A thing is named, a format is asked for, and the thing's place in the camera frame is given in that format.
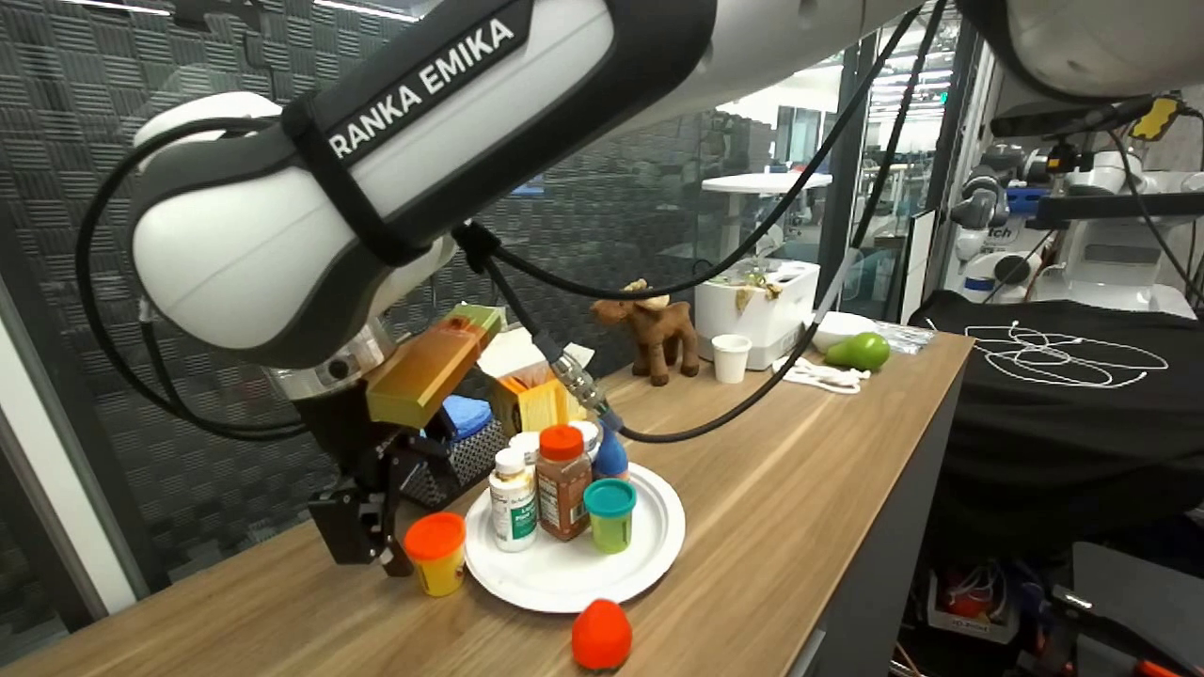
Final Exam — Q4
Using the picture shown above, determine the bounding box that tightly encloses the yellow tub orange lid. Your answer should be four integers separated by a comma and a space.
401, 512, 465, 598

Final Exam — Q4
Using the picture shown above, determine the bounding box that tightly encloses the orange plushie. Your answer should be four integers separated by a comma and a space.
571, 598, 632, 671

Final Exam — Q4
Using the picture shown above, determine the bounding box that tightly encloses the yellow cardboard box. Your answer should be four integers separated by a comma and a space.
477, 329, 588, 431

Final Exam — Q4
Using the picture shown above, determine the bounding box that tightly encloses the spice jar orange lid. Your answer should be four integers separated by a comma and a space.
533, 424, 591, 541

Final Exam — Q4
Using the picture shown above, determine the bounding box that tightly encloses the white pill bottle green label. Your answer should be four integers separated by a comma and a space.
490, 453, 537, 548

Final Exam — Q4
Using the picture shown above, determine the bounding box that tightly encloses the grey woven basket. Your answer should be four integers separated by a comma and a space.
437, 424, 503, 497

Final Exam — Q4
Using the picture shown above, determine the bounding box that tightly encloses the white paper plate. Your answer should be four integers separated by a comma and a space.
462, 464, 685, 617

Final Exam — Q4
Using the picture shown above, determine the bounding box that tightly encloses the white coiled cable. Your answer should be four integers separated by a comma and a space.
784, 351, 874, 400

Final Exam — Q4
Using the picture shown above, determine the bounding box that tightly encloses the blue toy bottle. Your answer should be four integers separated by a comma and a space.
595, 416, 628, 479

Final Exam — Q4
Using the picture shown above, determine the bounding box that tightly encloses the blue sponge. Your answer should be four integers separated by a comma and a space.
443, 394, 492, 441

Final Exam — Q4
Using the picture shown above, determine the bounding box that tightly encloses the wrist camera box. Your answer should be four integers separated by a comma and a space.
365, 306, 503, 428

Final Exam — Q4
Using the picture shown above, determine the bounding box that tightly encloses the brown moose plushie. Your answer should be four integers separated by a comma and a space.
591, 295, 701, 389

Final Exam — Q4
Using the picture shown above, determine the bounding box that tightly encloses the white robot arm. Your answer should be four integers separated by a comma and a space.
128, 0, 921, 368

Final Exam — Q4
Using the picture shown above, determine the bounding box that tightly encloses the green tub teal lid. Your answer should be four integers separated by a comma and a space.
582, 479, 636, 553

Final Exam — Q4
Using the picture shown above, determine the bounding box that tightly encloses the white bowl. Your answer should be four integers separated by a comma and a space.
812, 311, 928, 354

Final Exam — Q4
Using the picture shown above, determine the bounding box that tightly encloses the green pear toy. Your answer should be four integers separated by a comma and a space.
824, 331, 892, 373

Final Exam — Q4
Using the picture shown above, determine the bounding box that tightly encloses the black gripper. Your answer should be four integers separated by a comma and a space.
295, 389, 414, 579

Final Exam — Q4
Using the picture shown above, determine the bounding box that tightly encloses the white paper cup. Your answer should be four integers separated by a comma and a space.
712, 334, 754, 384

